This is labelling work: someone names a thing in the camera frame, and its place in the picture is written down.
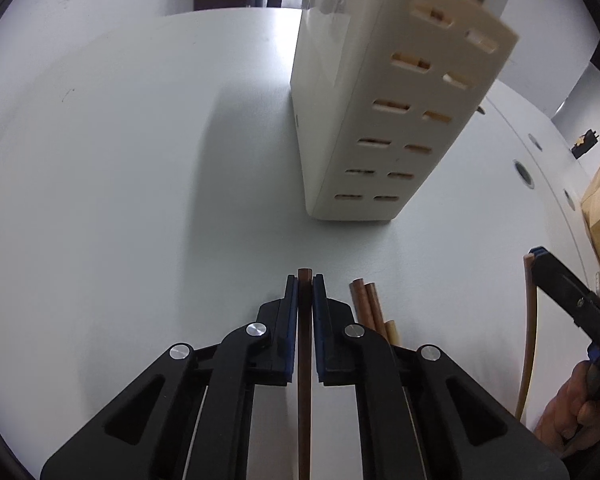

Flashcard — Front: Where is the light tan chopstick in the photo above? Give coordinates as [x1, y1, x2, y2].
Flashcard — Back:
[515, 254, 538, 420]

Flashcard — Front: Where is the reddish brown chopstick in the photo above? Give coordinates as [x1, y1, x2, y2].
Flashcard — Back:
[297, 269, 313, 480]

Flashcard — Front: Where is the right hand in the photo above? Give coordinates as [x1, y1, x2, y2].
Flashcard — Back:
[534, 361, 600, 457]

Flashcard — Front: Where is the tan chopstick on table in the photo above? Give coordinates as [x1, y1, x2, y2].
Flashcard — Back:
[385, 320, 401, 346]

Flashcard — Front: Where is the brown chopstick on table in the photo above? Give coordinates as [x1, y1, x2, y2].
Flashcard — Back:
[349, 278, 388, 340]

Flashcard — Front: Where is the small black object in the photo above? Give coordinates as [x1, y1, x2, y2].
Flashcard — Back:
[571, 129, 600, 159]

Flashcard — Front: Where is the cream plastic utensil holder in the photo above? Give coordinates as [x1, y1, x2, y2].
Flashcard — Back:
[290, 0, 517, 221]

